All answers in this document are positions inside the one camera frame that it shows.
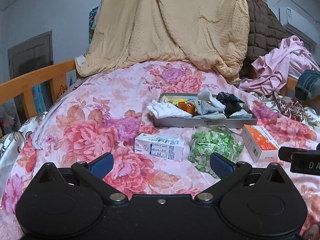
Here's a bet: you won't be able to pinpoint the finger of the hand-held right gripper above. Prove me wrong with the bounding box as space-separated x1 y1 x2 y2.
278 146 312 163

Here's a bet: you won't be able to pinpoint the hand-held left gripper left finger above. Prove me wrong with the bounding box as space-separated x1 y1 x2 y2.
32 152 128 204

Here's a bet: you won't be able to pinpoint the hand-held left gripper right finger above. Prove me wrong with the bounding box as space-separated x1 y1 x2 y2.
195 152 290 204

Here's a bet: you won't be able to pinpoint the grey metal tray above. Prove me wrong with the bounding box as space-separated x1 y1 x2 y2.
153 92 259 129

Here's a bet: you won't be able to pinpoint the white milk carton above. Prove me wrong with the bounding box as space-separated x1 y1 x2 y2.
134 133 186 162

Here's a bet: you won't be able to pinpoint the orange jar lid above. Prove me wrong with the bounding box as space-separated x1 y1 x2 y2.
178 101 197 113

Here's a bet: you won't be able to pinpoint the white grey sock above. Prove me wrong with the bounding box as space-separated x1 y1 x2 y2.
197 88 225 110

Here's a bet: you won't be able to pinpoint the white printed baby cloth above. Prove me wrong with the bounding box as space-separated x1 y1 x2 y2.
147 99 193 119

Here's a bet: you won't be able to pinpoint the orange white medicine box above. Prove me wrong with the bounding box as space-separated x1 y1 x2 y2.
240 124 280 164

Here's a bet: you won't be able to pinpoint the pink floral bed sheet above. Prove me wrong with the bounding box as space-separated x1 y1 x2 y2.
0 60 320 240

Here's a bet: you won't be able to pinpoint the blue jeans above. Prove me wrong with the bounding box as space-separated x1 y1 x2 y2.
294 70 320 102

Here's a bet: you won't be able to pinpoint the pink garment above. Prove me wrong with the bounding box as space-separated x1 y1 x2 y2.
239 35 320 97

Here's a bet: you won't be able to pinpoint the pink fluffy blanket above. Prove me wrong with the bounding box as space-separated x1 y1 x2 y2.
0 209 23 240

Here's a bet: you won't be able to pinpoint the brown quilted blanket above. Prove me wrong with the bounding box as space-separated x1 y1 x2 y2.
239 0 291 81

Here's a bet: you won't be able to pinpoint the grey door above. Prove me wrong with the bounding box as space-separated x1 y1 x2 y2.
7 31 55 115

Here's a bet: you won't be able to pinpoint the white air conditioner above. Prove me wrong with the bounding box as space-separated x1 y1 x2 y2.
279 6 320 48

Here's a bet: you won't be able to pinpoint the yellow dotted quilt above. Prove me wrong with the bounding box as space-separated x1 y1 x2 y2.
75 0 251 86

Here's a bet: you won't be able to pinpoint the wooden bed rail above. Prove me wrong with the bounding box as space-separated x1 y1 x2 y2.
0 59 77 133
282 76 320 106

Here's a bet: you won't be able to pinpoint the colourful wall poster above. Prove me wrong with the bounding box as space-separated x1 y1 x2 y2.
89 6 100 45

